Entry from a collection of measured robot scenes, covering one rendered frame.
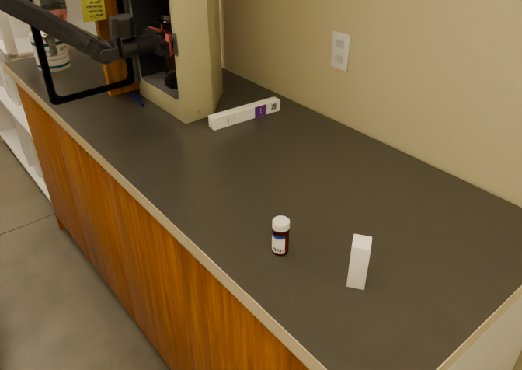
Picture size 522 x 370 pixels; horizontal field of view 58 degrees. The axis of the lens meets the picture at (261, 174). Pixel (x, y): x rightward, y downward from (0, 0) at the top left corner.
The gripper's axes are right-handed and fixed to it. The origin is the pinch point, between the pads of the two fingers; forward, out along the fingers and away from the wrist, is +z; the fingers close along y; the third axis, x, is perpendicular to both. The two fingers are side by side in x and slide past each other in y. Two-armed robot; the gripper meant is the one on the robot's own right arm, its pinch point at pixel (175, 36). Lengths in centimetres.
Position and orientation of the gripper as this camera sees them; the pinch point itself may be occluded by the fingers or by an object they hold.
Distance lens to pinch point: 163.3
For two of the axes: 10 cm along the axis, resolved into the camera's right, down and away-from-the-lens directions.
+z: 7.7, -3.5, 5.3
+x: 0.1, 8.4, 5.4
